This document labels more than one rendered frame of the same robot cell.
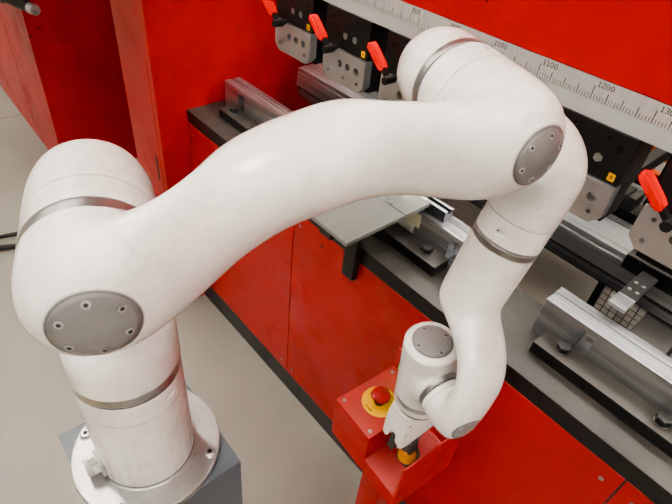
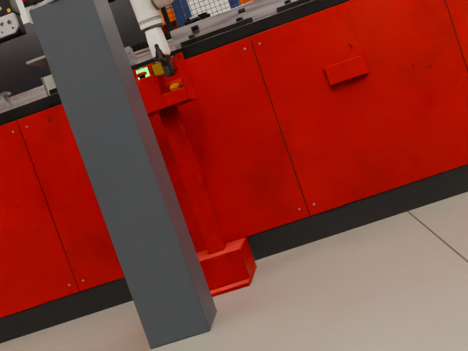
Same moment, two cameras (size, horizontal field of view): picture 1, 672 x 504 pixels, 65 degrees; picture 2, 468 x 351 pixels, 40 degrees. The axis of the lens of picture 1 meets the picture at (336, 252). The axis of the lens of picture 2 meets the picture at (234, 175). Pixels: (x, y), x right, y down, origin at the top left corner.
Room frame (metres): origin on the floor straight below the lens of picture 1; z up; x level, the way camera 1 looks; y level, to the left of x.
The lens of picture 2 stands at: (-1.26, 1.20, 0.51)
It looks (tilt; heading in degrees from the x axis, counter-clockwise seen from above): 4 degrees down; 320
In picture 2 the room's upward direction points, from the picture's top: 19 degrees counter-clockwise
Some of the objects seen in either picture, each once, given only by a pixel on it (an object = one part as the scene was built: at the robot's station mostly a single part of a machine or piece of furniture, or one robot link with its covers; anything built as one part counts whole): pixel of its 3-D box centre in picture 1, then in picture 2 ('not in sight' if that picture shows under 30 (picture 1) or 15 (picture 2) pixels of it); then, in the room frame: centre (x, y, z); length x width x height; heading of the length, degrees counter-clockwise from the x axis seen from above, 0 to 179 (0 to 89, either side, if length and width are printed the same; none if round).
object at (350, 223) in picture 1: (363, 204); (60, 58); (1.00, -0.05, 1.00); 0.26 x 0.18 x 0.01; 135
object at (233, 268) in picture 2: not in sight; (221, 268); (0.58, -0.14, 0.06); 0.25 x 0.20 x 0.12; 131
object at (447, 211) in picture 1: (417, 195); not in sight; (1.08, -0.18, 0.99); 0.20 x 0.03 x 0.03; 45
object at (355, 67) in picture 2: not in sight; (346, 70); (0.27, -0.76, 0.59); 0.15 x 0.02 x 0.07; 45
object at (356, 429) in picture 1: (395, 424); (159, 84); (0.60, -0.16, 0.75); 0.20 x 0.16 x 0.18; 41
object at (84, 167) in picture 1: (105, 266); not in sight; (0.39, 0.23, 1.30); 0.19 x 0.12 x 0.24; 24
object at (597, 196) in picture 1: (587, 159); not in sight; (0.84, -0.42, 1.26); 0.15 x 0.09 x 0.17; 45
